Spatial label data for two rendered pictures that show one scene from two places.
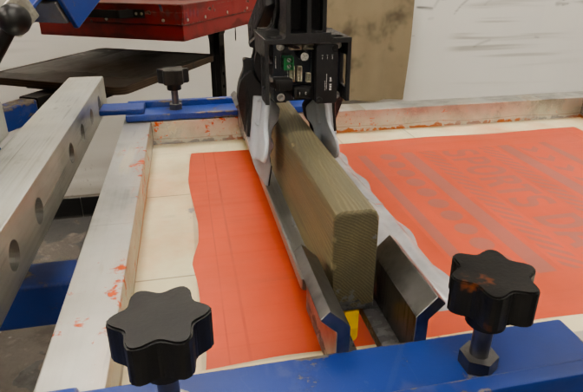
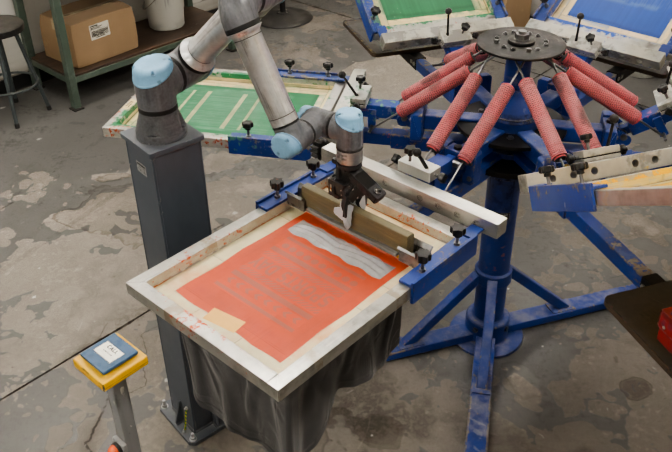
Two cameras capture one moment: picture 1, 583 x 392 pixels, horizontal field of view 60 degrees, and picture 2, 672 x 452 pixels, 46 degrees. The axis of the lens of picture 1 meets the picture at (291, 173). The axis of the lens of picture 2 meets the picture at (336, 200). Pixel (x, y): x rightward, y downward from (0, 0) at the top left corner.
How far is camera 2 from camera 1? 2.55 m
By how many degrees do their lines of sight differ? 115
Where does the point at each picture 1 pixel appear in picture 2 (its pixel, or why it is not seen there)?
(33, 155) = (404, 180)
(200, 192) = not seen: hidden behind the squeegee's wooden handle
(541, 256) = (274, 251)
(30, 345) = not seen: outside the picture
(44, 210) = (388, 185)
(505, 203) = (292, 271)
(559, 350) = (265, 203)
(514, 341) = (273, 202)
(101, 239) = not seen: hidden behind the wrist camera
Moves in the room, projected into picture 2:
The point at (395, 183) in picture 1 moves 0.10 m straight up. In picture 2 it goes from (336, 266) to (336, 237)
